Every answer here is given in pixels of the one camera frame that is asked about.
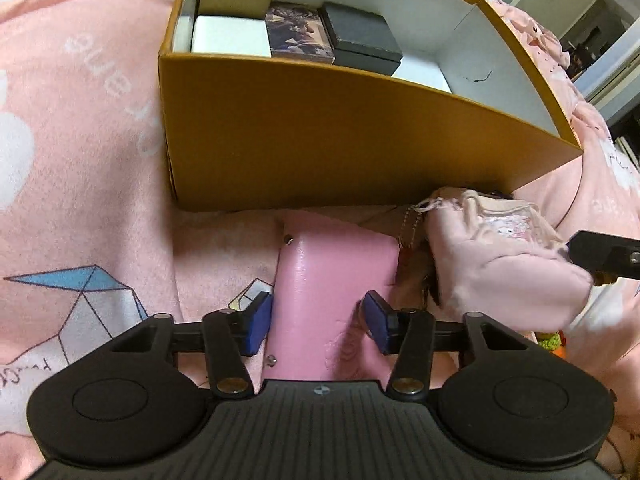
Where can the green and orange toy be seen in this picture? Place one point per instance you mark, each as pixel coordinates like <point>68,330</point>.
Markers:
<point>550,344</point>

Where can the art printed card box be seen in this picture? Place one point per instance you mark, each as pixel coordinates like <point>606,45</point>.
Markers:
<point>300,32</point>

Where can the pink printed blanket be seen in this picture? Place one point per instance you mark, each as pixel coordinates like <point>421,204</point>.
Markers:
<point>75,160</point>

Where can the white box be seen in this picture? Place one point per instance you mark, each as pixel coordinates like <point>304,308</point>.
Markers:
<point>230,35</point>

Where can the black small box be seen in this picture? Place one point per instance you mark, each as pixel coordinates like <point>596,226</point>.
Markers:
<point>362,35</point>

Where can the orange cardboard box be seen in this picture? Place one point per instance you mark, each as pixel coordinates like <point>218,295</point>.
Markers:
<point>325,150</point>

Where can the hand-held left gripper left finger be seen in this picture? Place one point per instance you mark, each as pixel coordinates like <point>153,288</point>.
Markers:
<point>256,325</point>

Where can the pink fabric pouch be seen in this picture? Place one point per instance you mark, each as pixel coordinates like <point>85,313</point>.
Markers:
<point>490,270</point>

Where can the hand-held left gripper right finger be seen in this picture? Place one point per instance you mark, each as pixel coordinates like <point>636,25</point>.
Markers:
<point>379,322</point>

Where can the pink leather wallet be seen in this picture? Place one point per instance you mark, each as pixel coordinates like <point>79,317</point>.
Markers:
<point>325,285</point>

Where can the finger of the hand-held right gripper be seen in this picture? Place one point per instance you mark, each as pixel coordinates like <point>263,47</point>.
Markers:
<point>607,255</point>

